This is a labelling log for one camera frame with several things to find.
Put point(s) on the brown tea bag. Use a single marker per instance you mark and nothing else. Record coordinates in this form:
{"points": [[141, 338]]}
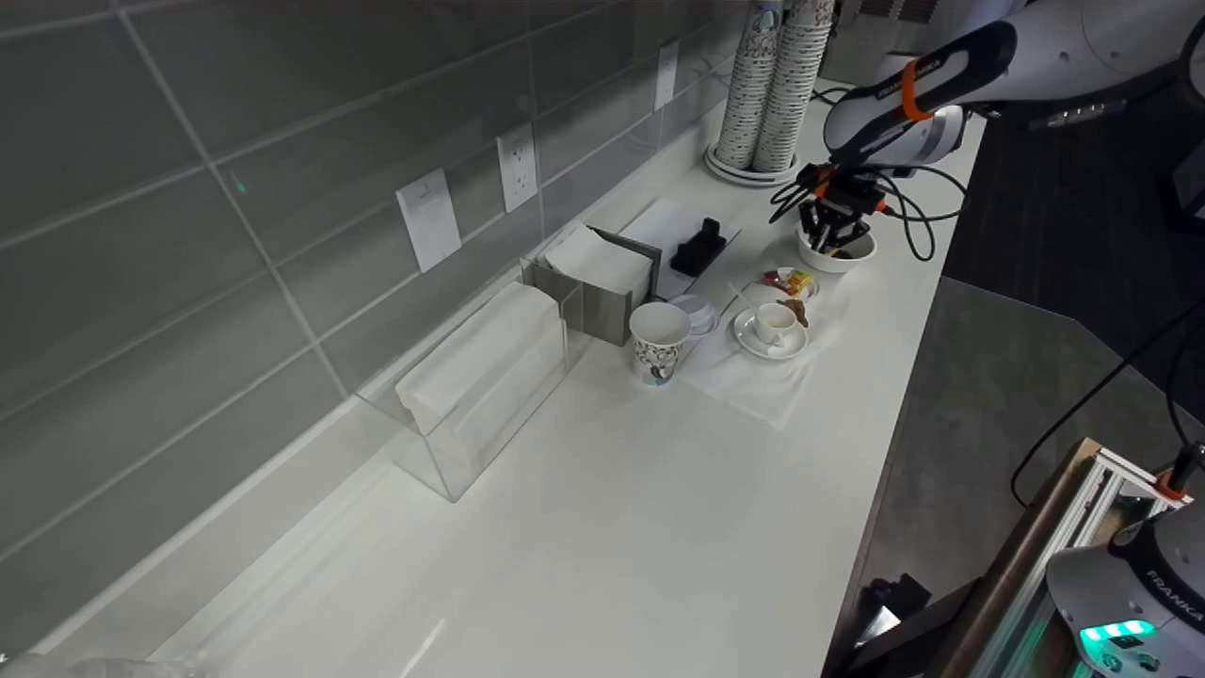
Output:
{"points": [[801, 316]]}

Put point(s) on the shorter paper cup stack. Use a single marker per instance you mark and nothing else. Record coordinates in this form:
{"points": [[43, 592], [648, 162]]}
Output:
{"points": [[747, 88]]}

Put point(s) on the flat grey scale plate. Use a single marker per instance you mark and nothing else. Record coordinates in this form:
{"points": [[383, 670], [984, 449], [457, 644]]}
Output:
{"points": [[652, 230]]}

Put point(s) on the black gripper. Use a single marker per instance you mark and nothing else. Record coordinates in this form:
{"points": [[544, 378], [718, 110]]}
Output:
{"points": [[840, 194]]}

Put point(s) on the white wall outlet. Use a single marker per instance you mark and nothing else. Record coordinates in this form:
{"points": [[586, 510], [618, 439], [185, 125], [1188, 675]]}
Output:
{"points": [[431, 221], [663, 76], [517, 169]]}

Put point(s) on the metal napkin holder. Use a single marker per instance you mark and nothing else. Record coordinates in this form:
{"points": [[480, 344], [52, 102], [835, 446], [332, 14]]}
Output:
{"points": [[603, 297]]}

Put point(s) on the clear glass cup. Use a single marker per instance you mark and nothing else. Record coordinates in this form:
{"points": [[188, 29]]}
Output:
{"points": [[768, 333]]}

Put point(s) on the white paper napkin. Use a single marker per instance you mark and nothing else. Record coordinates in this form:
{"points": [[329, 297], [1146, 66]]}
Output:
{"points": [[753, 382]]}

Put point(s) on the tall paper cup stack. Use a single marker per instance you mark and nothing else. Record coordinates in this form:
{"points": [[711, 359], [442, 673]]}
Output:
{"points": [[795, 88]]}

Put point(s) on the patterned paper cup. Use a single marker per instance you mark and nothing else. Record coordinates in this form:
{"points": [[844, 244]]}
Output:
{"points": [[662, 344]]}

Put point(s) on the white round tray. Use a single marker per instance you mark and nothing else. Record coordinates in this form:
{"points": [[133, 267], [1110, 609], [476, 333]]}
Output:
{"points": [[741, 176]]}

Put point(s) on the clear acrylic napkin dispenser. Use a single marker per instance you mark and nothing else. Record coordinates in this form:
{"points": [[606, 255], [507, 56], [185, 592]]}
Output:
{"points": [[482, 362]]}

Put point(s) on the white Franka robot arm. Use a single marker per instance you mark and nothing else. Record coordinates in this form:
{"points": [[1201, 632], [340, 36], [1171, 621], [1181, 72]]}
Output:
{"points": [[1067, 51]]}

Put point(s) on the grey device with green light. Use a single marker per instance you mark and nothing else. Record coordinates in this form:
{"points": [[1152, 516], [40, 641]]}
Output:
{"points": [[1132, 604]]}

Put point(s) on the black floor box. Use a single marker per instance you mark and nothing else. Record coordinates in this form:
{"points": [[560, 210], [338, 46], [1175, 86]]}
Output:
{"points": [[879, 624]]}

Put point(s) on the white round bowl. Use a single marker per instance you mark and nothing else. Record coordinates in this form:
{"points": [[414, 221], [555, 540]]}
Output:
{"points": [[835, 260]]}

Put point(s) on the yellow packet with red label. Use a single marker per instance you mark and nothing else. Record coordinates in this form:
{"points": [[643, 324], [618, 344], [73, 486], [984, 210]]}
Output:
{"points": [[801, 287]]}

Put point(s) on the small black block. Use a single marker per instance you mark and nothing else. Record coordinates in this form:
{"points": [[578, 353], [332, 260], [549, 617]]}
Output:
{"points": [[699, 245]]}

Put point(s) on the wooden frame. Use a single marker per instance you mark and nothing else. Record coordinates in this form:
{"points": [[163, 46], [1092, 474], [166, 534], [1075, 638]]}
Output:
{"points": [[1041, 540]]}

